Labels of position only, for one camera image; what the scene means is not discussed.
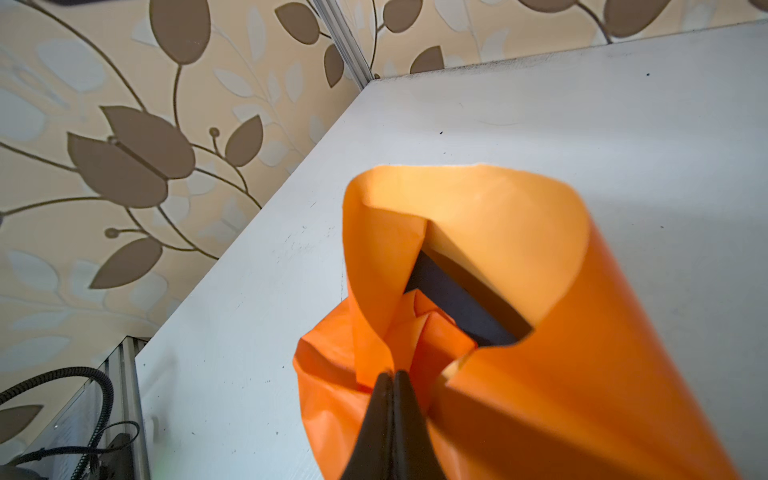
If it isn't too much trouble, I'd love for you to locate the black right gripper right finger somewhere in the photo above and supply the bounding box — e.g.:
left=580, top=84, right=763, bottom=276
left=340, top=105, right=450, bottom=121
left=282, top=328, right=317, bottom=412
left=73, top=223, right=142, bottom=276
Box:
left=392, top=371, right=446, bottom=480

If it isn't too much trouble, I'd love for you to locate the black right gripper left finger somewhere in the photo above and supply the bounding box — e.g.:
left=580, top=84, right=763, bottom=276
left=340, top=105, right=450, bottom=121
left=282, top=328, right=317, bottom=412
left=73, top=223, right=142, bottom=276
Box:
left=341, top=373, right=393, bottom=480

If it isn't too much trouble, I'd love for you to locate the dark navy gift box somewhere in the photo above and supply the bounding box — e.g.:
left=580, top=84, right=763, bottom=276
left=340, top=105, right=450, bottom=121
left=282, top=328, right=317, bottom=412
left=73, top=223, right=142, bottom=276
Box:
left=405, top=251, right=533, bottom=347

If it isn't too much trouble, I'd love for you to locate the orange wrapping paper sheet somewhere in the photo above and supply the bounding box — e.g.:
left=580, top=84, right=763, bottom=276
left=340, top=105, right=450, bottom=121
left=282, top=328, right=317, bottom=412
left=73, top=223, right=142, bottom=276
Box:
left=293, top=165, right=738, bottom=479

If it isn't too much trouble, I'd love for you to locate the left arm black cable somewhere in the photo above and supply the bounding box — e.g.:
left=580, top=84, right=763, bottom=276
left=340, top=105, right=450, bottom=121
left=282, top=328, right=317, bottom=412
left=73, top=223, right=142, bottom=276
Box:
left=0, top=365, right=142, bottom=480

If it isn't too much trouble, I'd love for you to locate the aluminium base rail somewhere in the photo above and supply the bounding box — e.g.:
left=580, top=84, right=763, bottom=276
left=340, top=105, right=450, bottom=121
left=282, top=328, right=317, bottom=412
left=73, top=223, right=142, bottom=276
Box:
left=26, top=337, right=151, bottom=479

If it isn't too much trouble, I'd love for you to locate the aluminium frame post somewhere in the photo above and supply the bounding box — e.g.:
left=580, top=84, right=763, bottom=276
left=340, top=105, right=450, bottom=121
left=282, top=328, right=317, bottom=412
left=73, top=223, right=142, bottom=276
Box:
left=310, top=0, right=374, bottom=90

